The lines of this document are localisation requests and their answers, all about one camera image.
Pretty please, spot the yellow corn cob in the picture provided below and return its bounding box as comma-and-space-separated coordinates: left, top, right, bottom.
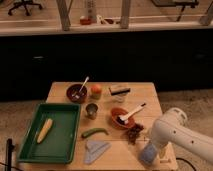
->
37, 119, 53, 143

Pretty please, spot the clear plastic cup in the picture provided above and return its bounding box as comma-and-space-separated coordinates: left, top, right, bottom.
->
114, 95, 126, 103

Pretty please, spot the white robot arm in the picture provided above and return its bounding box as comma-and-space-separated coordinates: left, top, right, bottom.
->
150, 107, 213, 164

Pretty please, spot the green plastic tray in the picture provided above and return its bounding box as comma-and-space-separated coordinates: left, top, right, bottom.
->
18, 103, 81, 164

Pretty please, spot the red white background object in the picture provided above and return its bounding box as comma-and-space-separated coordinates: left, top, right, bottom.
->
79, 0, 98, 26

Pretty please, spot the grey folded cloth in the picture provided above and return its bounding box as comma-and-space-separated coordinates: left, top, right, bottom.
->
84, 140, 111, 164

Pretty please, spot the black stand post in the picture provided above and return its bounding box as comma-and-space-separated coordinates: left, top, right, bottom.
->
5, 138, 15, 171

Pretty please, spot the black cable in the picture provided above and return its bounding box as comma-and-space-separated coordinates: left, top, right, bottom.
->
175, 157, 198, 171

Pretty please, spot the white spoon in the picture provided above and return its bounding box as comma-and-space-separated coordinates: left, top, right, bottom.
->
72, 76, 89, 98

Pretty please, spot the orange fruit on cup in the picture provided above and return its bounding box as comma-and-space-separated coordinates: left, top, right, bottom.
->
91, 84, 102, 99

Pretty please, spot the orange bowl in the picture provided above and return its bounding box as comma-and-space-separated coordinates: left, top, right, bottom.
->
111, 107, 135, 129

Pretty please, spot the brown grape bunch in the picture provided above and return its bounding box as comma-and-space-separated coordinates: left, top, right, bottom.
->
126, 124, 144, 145

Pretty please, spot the dark red bowl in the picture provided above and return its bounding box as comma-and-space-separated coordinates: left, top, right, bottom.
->
66, 84, 87, 104

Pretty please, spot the black office chair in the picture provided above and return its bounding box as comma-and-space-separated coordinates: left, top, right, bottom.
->
8, 0, 43, 16

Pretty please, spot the green cucumber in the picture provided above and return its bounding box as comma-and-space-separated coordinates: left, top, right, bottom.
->
81, 128, 108, 139

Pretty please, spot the blue sponge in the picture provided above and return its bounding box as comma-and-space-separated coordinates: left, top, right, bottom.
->
139, 141, 158, 165

